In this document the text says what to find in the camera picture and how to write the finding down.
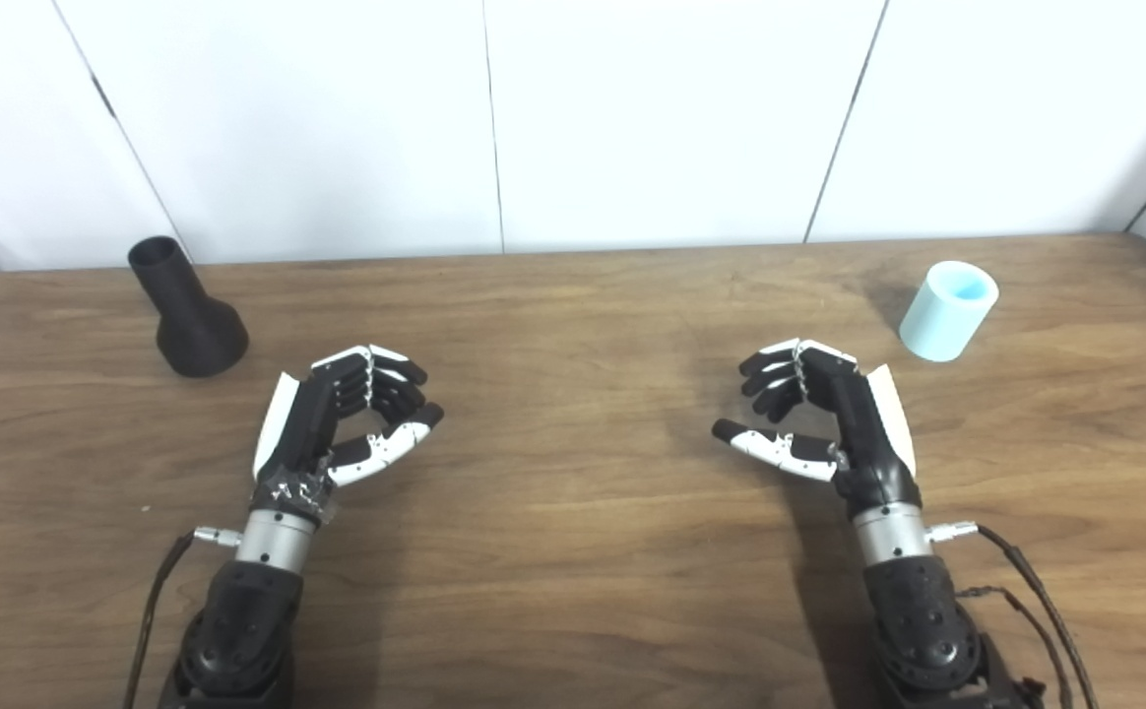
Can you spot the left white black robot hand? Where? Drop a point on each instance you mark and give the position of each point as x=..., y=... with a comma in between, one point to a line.
x=297, y=433

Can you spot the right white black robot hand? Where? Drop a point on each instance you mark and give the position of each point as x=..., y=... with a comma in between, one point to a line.
x=868, y=433

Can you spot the light blue cylinder cup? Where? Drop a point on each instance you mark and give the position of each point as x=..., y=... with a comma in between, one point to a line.
x=942, y=320

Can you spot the black funnel-shaped nozzle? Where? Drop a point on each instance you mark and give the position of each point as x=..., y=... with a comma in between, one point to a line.
x=194, y=335

